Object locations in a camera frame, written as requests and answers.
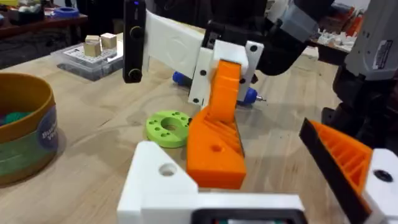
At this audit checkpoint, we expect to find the white orange left gripper right finger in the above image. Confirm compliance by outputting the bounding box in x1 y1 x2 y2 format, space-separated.
298 118 398 224

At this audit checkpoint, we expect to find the bare white left gripper left finger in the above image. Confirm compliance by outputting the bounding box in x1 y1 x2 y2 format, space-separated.
117 141 200 224

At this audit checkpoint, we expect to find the orange ribbed wedge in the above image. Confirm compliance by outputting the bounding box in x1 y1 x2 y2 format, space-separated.
185 105 248 190

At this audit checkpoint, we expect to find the blue electric screwdriver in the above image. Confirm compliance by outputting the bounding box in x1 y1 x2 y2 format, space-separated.
172 70 267 107

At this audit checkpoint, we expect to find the green disc with holes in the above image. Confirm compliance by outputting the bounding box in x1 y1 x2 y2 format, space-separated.
145 110 192 149

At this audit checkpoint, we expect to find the heap of white orange parts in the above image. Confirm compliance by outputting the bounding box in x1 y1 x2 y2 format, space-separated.
310 6 365 54

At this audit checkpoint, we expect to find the clear box with wooden blocks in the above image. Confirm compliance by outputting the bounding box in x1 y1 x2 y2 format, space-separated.
51 32 125 82

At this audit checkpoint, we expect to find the round toy tub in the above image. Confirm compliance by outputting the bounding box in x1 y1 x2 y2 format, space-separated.
0 73 60 187

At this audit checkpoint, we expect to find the blue tape roll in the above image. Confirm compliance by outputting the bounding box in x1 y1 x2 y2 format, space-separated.
53 6 80 19

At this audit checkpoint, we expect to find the dark side table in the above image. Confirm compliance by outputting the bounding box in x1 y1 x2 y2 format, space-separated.
0 11 88 41

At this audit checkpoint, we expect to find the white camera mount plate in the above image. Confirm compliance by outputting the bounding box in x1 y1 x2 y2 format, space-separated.
142 11 206 79

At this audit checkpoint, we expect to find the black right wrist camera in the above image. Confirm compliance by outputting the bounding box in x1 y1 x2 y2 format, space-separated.
123 0 147 84

